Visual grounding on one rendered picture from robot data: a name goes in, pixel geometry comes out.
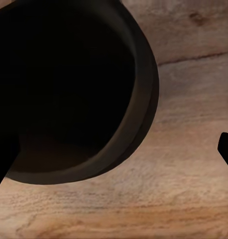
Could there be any cauldron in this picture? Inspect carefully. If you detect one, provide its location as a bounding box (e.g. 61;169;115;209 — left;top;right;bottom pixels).
0;0;159;185

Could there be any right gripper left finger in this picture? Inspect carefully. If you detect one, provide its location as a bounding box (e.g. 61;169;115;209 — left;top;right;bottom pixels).
0;132;20;184

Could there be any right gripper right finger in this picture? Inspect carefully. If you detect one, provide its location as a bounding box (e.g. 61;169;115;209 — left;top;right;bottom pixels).
218;132;228;164

